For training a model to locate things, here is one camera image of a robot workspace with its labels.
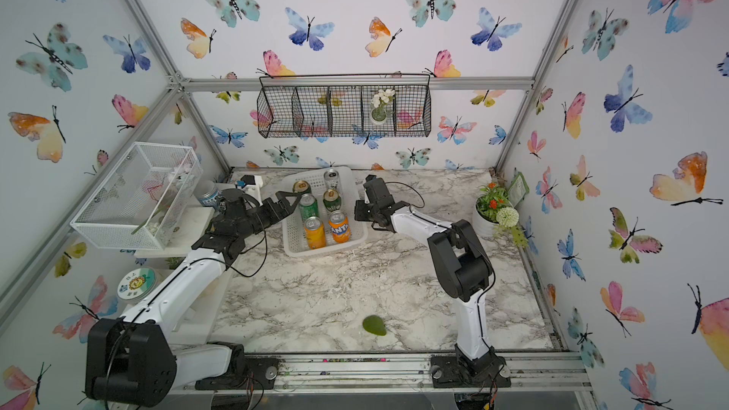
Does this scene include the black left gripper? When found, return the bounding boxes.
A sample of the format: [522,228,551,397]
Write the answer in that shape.
[236,192,302,241]

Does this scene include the orange Fanta can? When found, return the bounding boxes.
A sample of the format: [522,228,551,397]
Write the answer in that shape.
[328,210,351,243]

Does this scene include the green gold beer can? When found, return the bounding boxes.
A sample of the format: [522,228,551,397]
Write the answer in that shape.
[292,180,311,194]
[323,189,342,213]

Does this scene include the green soda can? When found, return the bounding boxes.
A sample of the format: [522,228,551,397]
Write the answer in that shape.
[299,193,319,222]

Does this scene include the white plastic perforated basket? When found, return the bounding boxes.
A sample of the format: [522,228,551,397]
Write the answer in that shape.
[277,166,368,258]

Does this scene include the silver drink can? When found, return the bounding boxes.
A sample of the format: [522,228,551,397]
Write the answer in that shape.
[323,168,340,190]

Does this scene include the orange yellow Schweppes can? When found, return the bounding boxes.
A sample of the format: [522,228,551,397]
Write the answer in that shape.
[303,216,327,250]

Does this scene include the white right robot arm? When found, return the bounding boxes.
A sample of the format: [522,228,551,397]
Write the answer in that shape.
[354,175,507,383]

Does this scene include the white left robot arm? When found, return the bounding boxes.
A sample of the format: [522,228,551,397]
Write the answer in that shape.
[85,189,302,408]

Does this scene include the blue white can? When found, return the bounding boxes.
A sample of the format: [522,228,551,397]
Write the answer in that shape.
[195,181,222,210]

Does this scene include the white flowers in vase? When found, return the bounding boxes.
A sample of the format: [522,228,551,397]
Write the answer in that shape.
[370,88,396,125]

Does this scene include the green leaf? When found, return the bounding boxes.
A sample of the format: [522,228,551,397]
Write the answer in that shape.
[362,315,387,337]

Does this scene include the potted flower plant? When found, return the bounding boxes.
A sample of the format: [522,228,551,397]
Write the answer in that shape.
[473,181,528,248]

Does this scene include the white stepped shelf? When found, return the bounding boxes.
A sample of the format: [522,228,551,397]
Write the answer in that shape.
[118,197,233,345]

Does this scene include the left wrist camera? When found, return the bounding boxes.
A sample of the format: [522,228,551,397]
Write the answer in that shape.
[235,175,263,203]

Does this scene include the black wire wall basket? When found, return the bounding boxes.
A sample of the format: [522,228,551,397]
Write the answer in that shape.
[256,72,433,139]

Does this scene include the white wire mesh box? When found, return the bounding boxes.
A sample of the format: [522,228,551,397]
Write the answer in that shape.
[70,142,203,251]

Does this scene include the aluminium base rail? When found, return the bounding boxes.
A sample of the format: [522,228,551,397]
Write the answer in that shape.
[107,351,596,410]

